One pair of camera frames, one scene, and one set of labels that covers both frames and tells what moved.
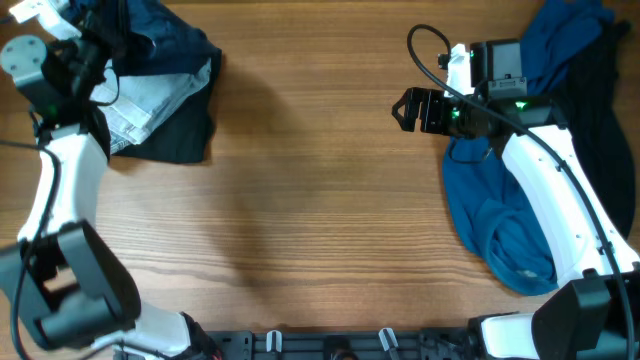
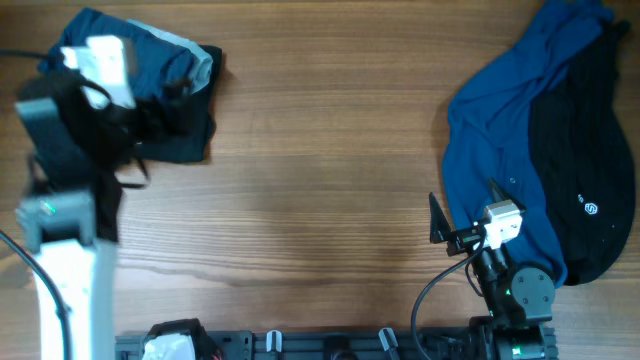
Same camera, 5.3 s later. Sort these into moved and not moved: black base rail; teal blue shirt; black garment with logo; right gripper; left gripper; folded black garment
Moved: left gripper; right gripper
Not moved: teal blue shirt; black garment with logo; black base rail; folded black garment
